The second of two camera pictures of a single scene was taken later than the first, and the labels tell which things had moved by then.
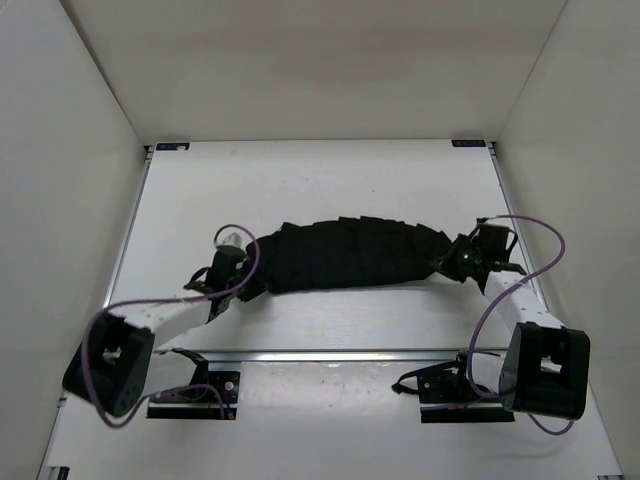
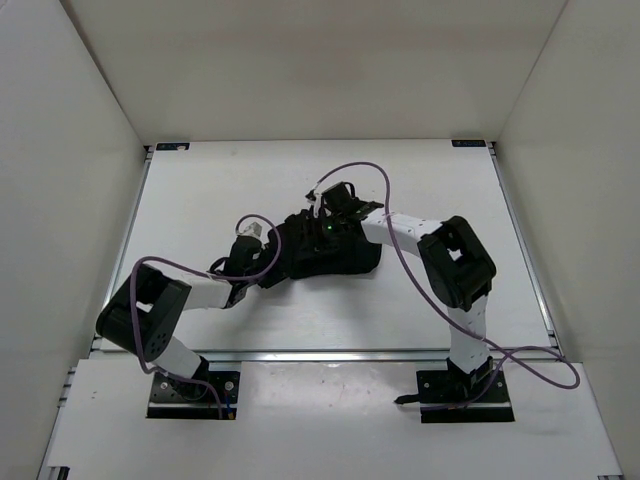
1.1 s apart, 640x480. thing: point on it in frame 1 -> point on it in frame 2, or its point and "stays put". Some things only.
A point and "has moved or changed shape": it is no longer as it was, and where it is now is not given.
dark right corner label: (469, 143) stays put
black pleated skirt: (343, 250) has moved or changed shape
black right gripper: (443, 262) -> (323, 248)
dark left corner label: (172, 146) stays put
